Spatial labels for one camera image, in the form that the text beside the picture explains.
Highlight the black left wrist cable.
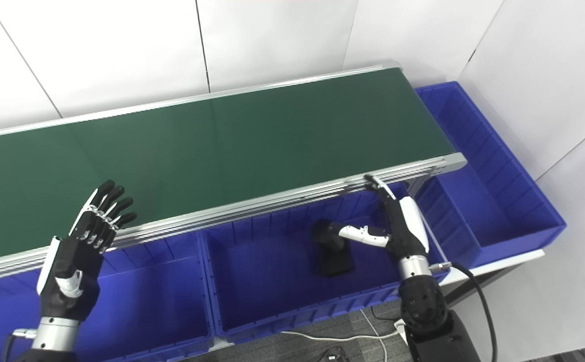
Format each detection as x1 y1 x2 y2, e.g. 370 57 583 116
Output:
2 328 37 362

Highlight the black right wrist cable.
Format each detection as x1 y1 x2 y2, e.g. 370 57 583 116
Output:
431 261 498 362

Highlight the blue plastic bin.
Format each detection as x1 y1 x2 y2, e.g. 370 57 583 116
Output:
200 184 446 337
413 81 567 267
0 234 215 362

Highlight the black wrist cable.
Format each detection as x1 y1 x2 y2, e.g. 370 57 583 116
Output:
2 328 37 362
431 261 498 362

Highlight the white floor cable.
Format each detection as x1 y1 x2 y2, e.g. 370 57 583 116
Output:
280 307 409 362

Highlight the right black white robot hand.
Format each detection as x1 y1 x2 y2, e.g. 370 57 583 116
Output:
329 174 430 262

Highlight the green conveyor belt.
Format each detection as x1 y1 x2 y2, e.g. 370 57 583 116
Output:
0 68 459 264
0 63 468 285

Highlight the black cylinder-on-block part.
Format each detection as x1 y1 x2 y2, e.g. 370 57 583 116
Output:
311 220 356 276

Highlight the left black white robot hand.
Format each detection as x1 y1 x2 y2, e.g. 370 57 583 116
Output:
37 180 137 322

